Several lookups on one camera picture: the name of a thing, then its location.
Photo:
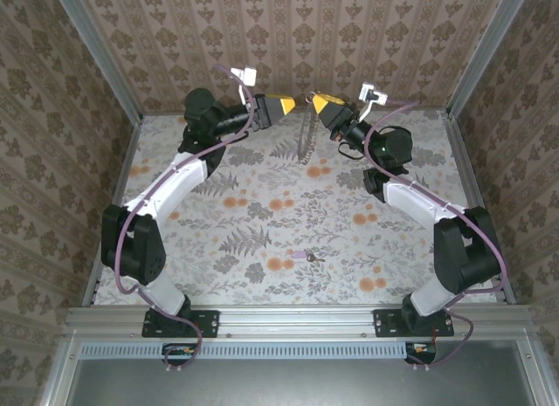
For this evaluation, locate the aluminium frame post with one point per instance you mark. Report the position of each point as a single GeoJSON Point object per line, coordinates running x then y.
{"type": "Point", "coordinates": [485, 52]}
{"type": "Point", "coordinates": [100, 52]}

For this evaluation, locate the black connector box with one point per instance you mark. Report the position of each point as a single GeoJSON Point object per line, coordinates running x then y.
{"type": "Point", "coordinates": [177, 351]}
{"type": "Point", "coordinates": [421, 351]}

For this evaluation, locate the aluminium table side rail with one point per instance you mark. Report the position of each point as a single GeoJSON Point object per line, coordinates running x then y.
{"type": "Point", "coordinates": [465, 170]}
{"type": "Point", "coordinates": [122, 170]}

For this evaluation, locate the aluminium front rail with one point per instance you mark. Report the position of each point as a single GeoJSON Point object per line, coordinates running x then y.
{"type": "Point", "coordinates": [297, 321]}

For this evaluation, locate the steel band with key rings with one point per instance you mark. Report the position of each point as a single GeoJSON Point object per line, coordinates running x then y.
{"type": "Point", "coordinates": [304, 135]}

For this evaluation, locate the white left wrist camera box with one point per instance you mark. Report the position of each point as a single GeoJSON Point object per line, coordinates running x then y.
{"type": "Point", "coordinates": [246, 75]}

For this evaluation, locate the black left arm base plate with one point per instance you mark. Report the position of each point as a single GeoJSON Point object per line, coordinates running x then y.
{"type": "Point", "coordinates": [207, 323]}

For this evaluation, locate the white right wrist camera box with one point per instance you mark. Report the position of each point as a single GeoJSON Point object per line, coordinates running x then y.
{"type": "Point", "coordinates": [373, 96]}

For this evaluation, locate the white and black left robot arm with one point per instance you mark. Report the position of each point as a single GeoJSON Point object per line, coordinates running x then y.
{"type": "Point", "coordinates": [174, 183]}

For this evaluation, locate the purple plastic key tag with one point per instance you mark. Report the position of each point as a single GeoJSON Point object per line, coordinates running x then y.
{"type": "Point", "coordinates": [299, 254]}

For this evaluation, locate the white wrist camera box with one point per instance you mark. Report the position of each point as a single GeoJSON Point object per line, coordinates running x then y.
{"type": "Point", "coordinates": [373, 96]}
{"type": "Point", "coordinates": [246, 75]}

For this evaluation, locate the small silver key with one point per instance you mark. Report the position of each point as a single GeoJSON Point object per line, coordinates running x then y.
{"type": "Point", "coordinates": [315, 259]}

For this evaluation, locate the grey metal sheet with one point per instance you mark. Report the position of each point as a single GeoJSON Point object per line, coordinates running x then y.
{"type": "Point", "coordinates": [297, 384]}

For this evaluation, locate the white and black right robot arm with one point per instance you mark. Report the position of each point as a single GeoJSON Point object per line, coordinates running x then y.
{"type": "Point", "coordinates": [415, 201]}

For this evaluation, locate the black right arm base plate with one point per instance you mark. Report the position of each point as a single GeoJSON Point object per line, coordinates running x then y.
{"type": "Point", "coordinates": [386, 323]}

